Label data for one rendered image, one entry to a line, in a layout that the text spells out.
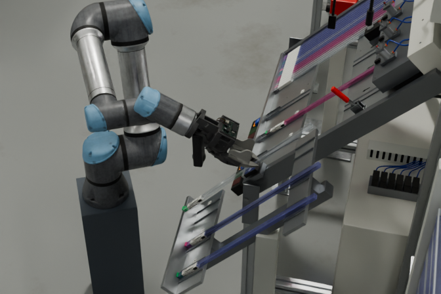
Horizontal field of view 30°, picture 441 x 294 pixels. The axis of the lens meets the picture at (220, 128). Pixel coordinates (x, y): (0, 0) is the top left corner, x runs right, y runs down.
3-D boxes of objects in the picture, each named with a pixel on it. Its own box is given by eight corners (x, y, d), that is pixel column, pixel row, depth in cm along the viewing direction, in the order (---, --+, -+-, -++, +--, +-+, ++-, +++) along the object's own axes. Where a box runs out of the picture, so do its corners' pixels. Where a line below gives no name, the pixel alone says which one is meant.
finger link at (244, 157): (264, 162, 215) (234, 145, 214) (253, 175, 219) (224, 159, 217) (266, 155, 217) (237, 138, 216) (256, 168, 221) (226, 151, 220)
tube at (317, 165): (188, 249, 231) (185, 246, 231) (189, 245, 232) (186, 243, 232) (320, 167, 202) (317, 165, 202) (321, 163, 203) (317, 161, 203)
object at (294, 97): (254, 184, 253) (247, 178, 252) (291, 60, 301) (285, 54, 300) (299, 158, 241) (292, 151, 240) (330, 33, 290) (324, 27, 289)
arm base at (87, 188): (85, 212, 264) (82, 191, 258) (80, 180, 275) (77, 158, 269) (132, 205, 267) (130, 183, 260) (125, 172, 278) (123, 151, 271)
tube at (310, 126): (185, 212, 238) (182, 210, 237) (186, 209, 239) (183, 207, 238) (312, 128, 209) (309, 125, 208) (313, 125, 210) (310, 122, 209)
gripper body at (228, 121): (237, 143, 212) (196, 121, 210) (222, 162, 218) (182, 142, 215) (242, 123, 218) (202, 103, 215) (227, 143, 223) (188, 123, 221)
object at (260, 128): (256, 191, 254) (241, 176, 252) (293, 66, 303) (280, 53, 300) (260, 189, 254) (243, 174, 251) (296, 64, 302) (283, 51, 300)
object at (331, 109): (296, 153, 367) (310, 4, 315) (305, 119, 384) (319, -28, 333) (350, 162, 363) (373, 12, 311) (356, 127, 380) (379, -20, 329)
